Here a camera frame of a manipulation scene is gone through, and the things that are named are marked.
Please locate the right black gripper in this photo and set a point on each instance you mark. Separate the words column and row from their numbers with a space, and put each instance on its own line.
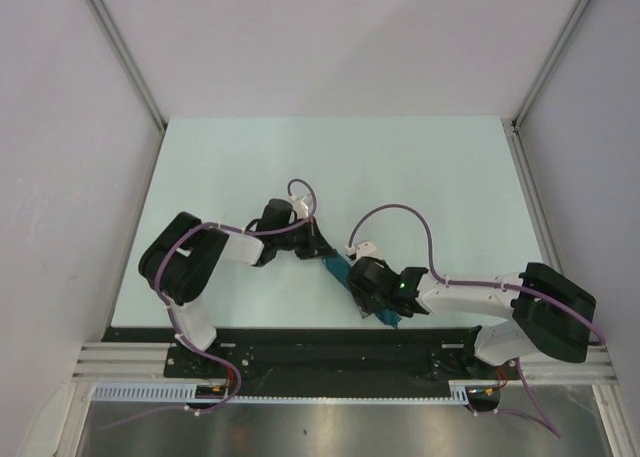
column 365, row 305

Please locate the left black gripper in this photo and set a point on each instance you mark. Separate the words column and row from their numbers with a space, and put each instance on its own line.
column 315, row 244

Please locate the aluminium corner post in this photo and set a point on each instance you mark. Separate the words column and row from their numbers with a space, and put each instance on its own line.
column 559, row 46
column 116, row 41

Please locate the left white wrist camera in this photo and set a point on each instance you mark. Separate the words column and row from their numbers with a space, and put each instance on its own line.
column 303, row 206

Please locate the right aluminium corner post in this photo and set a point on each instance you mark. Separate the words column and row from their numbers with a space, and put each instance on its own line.
column 559, row 46

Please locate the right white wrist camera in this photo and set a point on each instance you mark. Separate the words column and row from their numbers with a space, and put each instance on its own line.
column 364, row 249

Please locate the teal cloth napkin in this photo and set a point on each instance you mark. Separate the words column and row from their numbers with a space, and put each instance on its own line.
column 339, row 268

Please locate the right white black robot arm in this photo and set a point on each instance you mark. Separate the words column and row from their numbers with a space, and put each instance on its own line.
column 541, row 311

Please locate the left aluminium corner post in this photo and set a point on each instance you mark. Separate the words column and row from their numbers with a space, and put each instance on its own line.
column 116, row 41

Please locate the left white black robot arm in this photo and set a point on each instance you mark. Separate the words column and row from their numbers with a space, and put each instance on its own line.
column 181, row 260

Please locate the white slotted cable duct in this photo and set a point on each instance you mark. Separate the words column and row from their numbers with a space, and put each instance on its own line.
column 207, row 394

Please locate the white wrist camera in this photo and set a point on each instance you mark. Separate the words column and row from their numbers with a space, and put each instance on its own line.
column 364, row 249
column 303, row 206

